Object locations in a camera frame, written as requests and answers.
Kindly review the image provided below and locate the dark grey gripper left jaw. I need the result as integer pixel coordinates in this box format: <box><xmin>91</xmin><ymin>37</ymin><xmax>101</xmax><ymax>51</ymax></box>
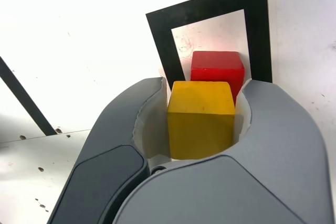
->
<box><xmin>48</xmin><ymin>77</ymin><xmax>172</xmax><ymax>224</ymax></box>

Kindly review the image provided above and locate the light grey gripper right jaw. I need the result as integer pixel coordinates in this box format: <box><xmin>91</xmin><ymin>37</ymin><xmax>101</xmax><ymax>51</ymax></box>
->
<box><xmin>112</xmin><ymin>79</ymin><xmax>329</xmax><ymax>224</ymax></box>

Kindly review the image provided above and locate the yellow cube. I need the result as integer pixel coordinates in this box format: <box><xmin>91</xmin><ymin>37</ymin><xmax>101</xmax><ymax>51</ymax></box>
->
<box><xmin>167</xmin><ymin>81</ymin><xmax>236</xmax><ymax>161</ymax></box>

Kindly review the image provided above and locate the red cube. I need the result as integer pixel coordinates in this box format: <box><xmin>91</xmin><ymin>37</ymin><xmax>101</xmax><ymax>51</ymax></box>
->
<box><xmin>190</xmin><ymin>50</ymin><xmax>246</xmax><ymax>99</ymax></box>

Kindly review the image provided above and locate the black tape square outline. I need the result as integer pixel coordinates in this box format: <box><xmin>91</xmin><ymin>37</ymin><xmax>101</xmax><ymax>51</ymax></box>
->
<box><xmin>145</xmin><ymin>0</ymin><xmax>272</xmax><ymax>83</ymax></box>

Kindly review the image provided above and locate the black tape strip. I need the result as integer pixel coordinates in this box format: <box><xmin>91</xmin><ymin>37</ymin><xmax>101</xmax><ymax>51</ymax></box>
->
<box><xmin>0</xmin><ymin>56</ymin><xmax>58</xmax><ymax>136</ymax></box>

